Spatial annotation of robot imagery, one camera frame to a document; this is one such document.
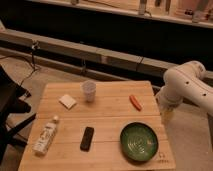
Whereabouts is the clear plastic cup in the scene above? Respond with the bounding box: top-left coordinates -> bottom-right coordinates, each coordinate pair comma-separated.
81,80 -> 96,102

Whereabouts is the green ceramic bowl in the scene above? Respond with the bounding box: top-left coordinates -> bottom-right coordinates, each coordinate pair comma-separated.
120,122 -> 159,162

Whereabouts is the orange carrot toy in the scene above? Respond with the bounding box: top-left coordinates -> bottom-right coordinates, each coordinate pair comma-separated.
129,95 -> 142,111

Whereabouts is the white sponge block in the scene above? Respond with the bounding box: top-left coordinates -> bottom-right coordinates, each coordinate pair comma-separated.
59,94 -> 77,109

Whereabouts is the black remote control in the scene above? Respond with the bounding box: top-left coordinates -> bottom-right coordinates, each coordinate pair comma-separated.
80,127 -> 94,151

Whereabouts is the black floor cable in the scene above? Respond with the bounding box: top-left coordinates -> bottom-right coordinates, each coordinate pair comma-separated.
0,40 -> 42,88

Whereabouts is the white plastic bottle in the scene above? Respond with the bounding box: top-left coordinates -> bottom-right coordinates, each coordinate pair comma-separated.
33,116 -> 59,155

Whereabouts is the black office chair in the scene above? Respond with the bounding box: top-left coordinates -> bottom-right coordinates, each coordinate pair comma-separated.
0,65 -> 35,164

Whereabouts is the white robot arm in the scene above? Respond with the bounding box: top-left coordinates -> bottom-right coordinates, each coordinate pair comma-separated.
155,61 -> 213,150

